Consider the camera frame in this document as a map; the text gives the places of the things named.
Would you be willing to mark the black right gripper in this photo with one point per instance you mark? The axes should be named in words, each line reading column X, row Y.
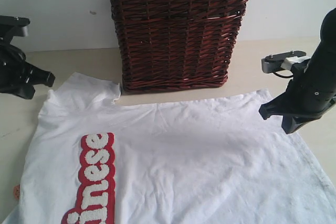
column 308, row 93

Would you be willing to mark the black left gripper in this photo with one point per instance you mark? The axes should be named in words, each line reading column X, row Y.
column 14, row 79

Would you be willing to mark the white t-shirt red lettering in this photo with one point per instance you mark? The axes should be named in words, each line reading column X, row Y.
column 203, row 161

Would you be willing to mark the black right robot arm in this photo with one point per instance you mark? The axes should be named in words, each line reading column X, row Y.
column 324, row 50

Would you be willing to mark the dark red wicker basket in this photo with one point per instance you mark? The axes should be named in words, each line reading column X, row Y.
column 174, row 45

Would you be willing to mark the orange tape marker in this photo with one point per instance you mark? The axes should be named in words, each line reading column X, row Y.
column 16, row 192

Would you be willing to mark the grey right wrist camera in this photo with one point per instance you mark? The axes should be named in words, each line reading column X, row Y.
column 283, row 61

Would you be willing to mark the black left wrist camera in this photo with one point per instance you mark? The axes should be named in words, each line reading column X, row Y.
column 12, row 26

